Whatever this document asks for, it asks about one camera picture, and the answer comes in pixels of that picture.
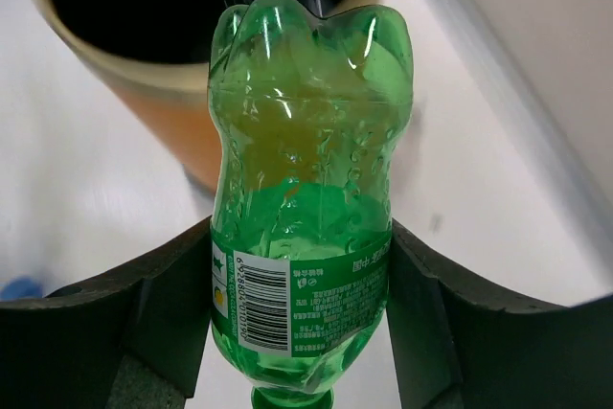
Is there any clear bottle blue label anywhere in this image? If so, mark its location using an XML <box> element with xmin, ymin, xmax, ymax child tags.
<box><xmin>0</xmin><ymin>276</ymin><xmax>43</xmax><ymax>302</ymax></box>

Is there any green bottle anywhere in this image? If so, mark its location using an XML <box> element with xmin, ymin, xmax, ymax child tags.
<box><xmin>208</xmin><ymin>0</ymin><xmax>413</xmax><ymax>408</ymax></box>

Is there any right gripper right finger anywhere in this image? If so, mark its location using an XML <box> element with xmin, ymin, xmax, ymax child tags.
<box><xmin>387</xmin><ymin>225</ymin><xmax>612</xmax><ymax>408</ymax></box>

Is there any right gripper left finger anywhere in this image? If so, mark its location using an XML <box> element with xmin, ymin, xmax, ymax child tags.
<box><xmin>1</xmin><ymin>220</ymin><xmax>211</xmax><ymax>408</ymax></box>

